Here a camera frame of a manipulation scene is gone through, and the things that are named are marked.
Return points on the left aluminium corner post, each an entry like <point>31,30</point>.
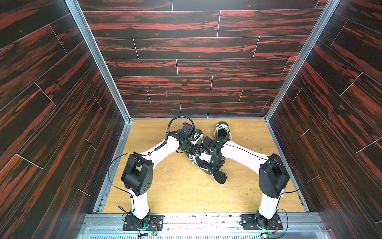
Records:
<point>90,41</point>

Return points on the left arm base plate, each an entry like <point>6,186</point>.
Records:
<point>151,222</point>

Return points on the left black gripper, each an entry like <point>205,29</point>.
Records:
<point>196,148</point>

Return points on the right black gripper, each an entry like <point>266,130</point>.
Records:
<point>214,163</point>

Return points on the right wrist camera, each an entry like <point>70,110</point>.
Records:
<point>206,142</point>

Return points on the aluminium corner post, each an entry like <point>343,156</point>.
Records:
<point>317,30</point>
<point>90,41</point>

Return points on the front aluminium frame rail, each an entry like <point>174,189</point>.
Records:
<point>204,226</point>

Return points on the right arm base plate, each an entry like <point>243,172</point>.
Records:
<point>258,222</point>

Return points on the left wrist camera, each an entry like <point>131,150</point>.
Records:
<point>189,130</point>

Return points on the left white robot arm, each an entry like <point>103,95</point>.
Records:
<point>139,171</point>

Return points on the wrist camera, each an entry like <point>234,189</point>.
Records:
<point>206,142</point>
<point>189,130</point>

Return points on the right aluminium corner post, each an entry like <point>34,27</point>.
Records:
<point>317,30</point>

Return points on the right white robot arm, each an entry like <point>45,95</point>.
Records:
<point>273,177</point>

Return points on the green shoe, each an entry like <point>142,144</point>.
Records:
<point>204,155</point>
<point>222,129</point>

